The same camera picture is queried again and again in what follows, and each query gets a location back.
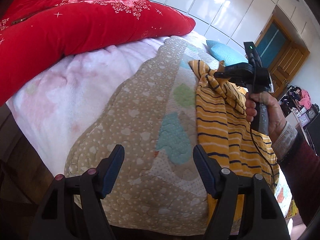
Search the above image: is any yellow striped knit sweater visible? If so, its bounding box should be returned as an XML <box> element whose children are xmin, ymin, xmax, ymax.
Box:
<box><xmin>188</xmin><ymin>59</ymin><xmax>281</xmax><ymax>227</ymax></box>

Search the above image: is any right forearm dark sleeve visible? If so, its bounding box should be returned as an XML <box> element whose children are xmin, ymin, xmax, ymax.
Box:
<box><xmin>272</xmin><ymin>122</ymin><xmax>319</xmax><ymax>225</ymax></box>

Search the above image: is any pink clothes pile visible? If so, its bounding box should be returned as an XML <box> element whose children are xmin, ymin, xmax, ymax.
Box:
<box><xmin>299</xmin><ymin>89</ymin><xmax>312</xmax><ymax>110</ymax></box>

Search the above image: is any right hand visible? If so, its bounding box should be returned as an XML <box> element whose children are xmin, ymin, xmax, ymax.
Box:
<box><xmin>245</xmin><ymin>92</ymin><xmax>286</xmax><ymax>143</ymax></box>

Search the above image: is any wooden door teal glass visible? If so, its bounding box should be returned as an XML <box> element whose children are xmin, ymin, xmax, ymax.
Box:
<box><xmin>255</xmin><ymin>15</ymin><xmax>310</xmax><ymax>99</ymax></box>

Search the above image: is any light blue pillow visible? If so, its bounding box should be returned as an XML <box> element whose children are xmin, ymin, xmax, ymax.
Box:
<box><xmin>206</xmin><ymin>40</ymin><xmax>248</xmax><ymax>66</ymax></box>

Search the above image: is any white shelf unit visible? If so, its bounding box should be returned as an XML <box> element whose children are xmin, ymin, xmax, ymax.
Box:
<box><xmin>286</xmin><ymin>106</ymin><xmax>319</xmax><ymax>155</ymax></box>

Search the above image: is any white glossy wardrobe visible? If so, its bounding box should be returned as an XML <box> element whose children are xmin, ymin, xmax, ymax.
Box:
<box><xmin>151</xmin><ymin>0</ymin><xmax>319</xmax><ymax>49</ymax></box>

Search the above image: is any patterned quilted bedspread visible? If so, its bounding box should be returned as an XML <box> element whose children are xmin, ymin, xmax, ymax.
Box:
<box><xmin>65</xmin><ymin>37</ymin><xmax>292</xmax><ymax>236</ymax></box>

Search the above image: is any pink fleece blanket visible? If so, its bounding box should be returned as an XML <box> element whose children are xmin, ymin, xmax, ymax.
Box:
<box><xmin>7</xmin><ymin>37</ymin><xmax>165</xmax><ymax>175</ymax></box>

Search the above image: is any red embroidered quilt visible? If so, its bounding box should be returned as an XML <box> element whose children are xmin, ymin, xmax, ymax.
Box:
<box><xmin>1</xmin><ymin>0</ymin><xmax>195</xmax><ymax>103</ymax></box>

